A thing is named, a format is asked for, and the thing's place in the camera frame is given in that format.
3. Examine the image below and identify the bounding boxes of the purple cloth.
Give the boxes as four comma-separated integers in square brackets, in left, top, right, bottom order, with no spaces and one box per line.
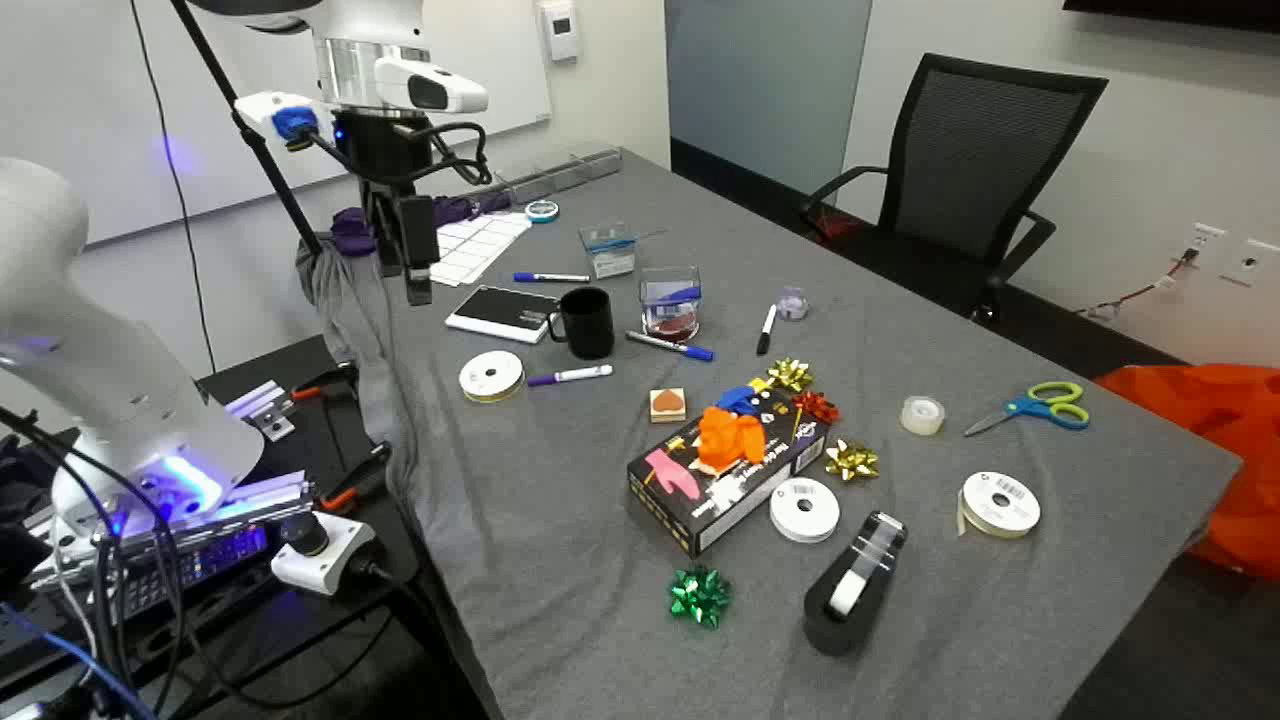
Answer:
[328,191,512,255]

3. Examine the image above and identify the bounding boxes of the black office chair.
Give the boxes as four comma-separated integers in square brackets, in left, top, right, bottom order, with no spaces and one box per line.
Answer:
[799,51,1109,324]

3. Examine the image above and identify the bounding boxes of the white ribbon spool left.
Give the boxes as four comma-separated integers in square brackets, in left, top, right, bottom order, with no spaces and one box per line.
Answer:
[458,354,524,405]

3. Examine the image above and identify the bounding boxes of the green gift bow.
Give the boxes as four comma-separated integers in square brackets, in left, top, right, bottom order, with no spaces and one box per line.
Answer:
[668,564,734,630]

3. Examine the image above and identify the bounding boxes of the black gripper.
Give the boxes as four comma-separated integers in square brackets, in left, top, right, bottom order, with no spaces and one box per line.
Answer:
[335,110,451,306]

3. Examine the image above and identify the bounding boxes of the black notebook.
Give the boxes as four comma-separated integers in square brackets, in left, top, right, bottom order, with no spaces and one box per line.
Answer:
[448,287,555,343]

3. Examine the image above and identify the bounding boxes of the black marker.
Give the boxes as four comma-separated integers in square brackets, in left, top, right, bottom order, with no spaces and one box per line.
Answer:
[755,306,778,357]

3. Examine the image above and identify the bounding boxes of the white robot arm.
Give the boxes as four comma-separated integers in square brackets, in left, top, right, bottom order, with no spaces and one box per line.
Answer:
[0,0,490,538]

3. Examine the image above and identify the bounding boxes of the purple marker near mug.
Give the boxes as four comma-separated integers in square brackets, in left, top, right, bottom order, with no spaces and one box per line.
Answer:
[524,363,616,388]

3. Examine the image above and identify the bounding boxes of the blue marker centre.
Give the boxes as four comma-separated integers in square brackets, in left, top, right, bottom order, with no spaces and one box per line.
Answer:
[624,333,718,363]

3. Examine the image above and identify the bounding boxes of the blue marker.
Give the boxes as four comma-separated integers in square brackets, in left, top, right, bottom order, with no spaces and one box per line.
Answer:
[624,333,718,363]
[512,271,594,283]

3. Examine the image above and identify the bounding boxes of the white paper sheet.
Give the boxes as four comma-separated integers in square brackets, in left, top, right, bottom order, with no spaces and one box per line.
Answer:
[434,211,533,287]

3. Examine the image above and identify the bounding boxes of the orange nitrile glove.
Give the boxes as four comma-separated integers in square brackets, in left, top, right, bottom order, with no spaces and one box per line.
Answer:
[698,408,769,474]

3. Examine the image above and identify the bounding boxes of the black nitrile glove box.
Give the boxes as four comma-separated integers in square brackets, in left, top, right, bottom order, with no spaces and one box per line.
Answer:
[630,414,828,555]

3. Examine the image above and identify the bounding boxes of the small clear container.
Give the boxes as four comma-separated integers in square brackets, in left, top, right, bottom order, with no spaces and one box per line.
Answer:
[579,230,640,281]

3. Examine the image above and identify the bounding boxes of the small round tape roll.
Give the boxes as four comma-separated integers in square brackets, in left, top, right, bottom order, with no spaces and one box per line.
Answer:
[524,202,559,226]

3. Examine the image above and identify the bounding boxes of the red gift bow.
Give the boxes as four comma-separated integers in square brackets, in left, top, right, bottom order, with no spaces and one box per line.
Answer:
[797,391,841,429]

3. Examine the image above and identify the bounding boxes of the gold gift bow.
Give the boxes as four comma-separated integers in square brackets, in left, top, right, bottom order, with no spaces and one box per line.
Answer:
[750,361,812,395]
[823,441,880,486]

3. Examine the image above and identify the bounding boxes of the orange cloth bag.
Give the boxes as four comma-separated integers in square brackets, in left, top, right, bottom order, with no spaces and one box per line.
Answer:
[1091,361,1280,590]

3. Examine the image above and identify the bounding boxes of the white ribbon spool near box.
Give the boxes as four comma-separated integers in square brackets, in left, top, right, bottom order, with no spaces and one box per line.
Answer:
[769,478,841,543]

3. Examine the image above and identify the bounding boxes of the white ribbon spool right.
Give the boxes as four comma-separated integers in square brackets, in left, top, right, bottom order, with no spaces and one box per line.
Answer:
[957,474,1044,541]

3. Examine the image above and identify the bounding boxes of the black mug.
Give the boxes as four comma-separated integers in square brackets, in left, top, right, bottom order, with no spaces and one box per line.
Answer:
[555,287,616,361]

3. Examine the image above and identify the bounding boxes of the gold gift bow upper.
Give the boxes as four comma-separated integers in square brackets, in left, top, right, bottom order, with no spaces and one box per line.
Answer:
[750,361,812,395]

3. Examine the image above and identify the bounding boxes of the grey table cloth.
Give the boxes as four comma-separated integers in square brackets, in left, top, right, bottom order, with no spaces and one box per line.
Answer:
[323,160,1238,720]

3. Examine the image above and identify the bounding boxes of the wooden heart stamp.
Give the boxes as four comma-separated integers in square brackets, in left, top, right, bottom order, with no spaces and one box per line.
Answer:
[648,388,690,426]

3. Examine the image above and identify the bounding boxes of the black tape dispenser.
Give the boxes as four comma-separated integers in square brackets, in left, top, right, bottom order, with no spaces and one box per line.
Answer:
[803,510,910,657]

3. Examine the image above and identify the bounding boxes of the clear plastic cup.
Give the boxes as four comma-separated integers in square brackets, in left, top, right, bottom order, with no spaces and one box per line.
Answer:
[637,263,705,340]

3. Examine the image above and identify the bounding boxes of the clear tape roll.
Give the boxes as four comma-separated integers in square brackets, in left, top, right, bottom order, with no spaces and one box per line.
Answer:
[900,395,948,438]

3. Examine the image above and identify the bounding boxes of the green blue scissors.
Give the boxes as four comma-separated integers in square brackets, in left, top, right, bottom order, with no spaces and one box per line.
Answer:
[972,382,1091,438]

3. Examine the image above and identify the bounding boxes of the gold gift bow lower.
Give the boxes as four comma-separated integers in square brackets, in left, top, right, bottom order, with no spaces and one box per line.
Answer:
[823,441,880,486]

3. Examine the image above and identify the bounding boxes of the small clear lid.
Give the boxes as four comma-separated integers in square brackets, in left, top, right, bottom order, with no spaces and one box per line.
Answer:
[778,287,812,321]

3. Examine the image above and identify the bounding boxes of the blue marker upper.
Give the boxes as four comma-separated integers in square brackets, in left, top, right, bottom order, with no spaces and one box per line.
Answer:
[512,271,594,283]

